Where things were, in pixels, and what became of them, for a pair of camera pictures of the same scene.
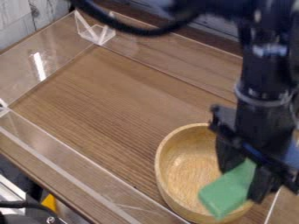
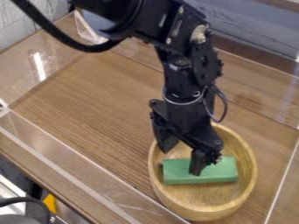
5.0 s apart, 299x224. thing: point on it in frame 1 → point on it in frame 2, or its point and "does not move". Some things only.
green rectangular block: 227,192 → 225,171
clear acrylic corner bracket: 96,33 does not move
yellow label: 51,202 does not move
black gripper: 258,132 → 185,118
